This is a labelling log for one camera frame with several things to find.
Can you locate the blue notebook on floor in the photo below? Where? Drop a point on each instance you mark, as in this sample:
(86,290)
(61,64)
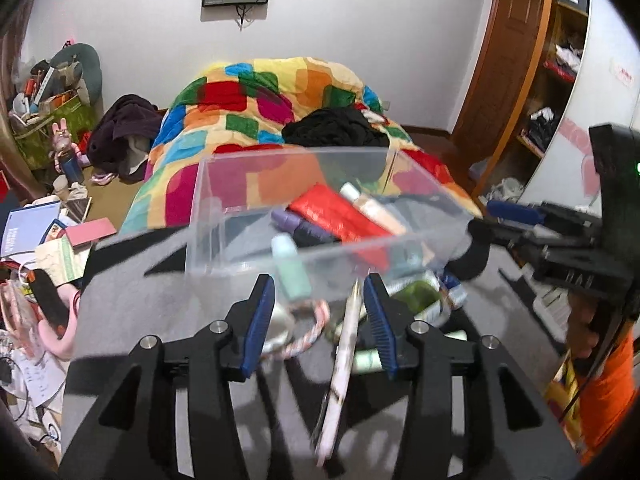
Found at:
(26,226)

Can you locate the dark green glass bottle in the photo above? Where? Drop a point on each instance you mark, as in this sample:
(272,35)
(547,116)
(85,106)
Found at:
(418,296)

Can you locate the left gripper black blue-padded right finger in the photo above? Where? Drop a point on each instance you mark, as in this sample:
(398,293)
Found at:
(385,329)

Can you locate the purple bottle dark cap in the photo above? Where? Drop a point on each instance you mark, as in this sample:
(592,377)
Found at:
(304,233)

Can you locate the grey black fleece blanket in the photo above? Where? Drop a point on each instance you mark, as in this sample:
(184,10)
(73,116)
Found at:
(137,286)

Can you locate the light green long tube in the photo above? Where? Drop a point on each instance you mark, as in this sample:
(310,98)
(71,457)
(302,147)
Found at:
(366,362)

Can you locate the orange sleeve forearm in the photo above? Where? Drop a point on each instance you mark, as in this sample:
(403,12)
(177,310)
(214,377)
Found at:
(606,400)

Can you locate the wooden shelf unit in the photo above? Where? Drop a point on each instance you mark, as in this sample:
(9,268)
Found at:
(544,97)

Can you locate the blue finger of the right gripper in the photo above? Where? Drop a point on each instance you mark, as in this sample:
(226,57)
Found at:
(514,212)

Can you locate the white blue label tube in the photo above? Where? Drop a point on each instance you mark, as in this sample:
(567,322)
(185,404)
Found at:
(455,291)

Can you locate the pink rabbit figurine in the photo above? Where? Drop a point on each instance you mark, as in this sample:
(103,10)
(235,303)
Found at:
(66,154)

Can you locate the clear plastic storage bin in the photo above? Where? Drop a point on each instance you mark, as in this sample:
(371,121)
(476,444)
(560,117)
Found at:
(231,227)

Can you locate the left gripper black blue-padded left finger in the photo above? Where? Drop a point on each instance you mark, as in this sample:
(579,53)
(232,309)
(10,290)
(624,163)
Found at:
(250,329)

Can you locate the colourful patchwork blanket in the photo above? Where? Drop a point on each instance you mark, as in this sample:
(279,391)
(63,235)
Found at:
(244,107)

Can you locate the black garment on bed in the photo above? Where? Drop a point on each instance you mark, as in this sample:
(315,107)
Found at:
(334,126)

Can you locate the person's right hand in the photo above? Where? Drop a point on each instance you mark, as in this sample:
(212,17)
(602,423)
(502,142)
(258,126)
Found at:
(580,338)

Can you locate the black orange handheld device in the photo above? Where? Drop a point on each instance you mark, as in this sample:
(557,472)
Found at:
(48,299)

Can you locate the wooden door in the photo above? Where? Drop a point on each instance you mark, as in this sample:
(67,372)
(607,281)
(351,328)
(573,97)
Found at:
(497,81)

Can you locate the red pouch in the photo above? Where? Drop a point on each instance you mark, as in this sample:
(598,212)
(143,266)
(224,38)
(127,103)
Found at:
(330,211)

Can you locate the green storage basket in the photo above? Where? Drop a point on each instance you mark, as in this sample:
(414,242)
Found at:
(62,91)

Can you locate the beige cosmetic tube red cap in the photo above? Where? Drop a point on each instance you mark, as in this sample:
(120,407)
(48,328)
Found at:
(372,209)

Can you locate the mint green small tube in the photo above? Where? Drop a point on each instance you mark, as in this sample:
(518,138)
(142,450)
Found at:
(292,272)

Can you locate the dark purple clothes pile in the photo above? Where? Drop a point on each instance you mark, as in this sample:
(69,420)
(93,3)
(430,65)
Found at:
(122,140)

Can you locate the pink flat box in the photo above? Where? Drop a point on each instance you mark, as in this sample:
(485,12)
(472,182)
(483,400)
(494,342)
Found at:
(89,232)

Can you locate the white slim cosmetic pen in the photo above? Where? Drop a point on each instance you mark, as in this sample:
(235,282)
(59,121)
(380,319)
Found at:
(336,396)

